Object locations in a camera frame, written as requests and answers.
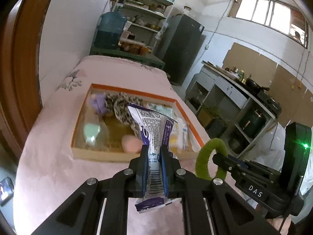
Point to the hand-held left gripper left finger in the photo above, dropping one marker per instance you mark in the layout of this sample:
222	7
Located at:
145	166

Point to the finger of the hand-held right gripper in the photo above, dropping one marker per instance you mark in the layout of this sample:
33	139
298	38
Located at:
221	160
236	159

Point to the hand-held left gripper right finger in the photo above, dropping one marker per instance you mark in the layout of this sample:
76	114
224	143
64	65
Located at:
163	171

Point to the pink makeup sponge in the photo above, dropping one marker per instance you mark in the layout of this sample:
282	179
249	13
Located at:
130	143

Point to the white purple barcode packet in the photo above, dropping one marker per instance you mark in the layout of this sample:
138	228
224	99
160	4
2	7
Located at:
154	132

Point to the clear packet with yellow stripe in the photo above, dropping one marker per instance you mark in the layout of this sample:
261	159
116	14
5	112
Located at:
181	132

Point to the orange-rimmed cardboard box tray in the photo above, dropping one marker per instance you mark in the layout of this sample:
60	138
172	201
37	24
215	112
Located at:
97	153

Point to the green floral tissue pack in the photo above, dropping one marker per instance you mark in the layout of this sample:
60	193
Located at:
161	110

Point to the leopard print scrunchie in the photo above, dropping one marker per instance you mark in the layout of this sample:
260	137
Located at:
119	107

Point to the green round puff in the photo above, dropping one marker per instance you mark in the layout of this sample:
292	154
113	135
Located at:
91	131

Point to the white teddy bear purple bows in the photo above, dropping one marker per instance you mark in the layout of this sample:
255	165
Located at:
97	102

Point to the potted plant dark pot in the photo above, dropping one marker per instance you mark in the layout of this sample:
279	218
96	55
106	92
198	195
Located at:
218	128

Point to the dark green cooker pot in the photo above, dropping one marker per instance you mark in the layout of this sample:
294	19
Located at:
251	122

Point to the potted plant yellow pot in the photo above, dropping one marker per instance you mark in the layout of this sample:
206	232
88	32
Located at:
206	117

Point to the black gas stove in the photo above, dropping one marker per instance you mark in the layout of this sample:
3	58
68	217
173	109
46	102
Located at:
269	104

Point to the grey kitchen counter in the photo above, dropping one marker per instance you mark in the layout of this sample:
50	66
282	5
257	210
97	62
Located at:
220	88

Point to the black wok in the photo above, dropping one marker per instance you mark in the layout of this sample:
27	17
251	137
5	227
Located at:
254	84

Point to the group of condiment bottles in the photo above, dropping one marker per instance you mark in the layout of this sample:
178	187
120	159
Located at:
237	74

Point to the green low table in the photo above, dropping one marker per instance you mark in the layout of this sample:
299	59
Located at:
146	58

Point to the dark grey refrigerator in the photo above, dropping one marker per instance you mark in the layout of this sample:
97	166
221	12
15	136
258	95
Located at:
181	49

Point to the row of amber jars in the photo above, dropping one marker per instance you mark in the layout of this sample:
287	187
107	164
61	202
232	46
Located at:
135	47

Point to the blue water jug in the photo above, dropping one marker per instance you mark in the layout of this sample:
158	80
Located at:
110	29

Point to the barred window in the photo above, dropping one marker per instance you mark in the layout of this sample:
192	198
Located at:
256	9

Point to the glass jar with lid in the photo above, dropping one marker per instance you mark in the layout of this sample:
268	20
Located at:
187	10

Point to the green metal shelf rack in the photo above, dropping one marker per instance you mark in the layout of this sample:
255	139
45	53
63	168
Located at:
146	9

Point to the brown wooden door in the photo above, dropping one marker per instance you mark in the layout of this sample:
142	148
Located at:
22	66

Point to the cardboard wall panels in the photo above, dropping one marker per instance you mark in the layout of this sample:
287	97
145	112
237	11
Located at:
244	56

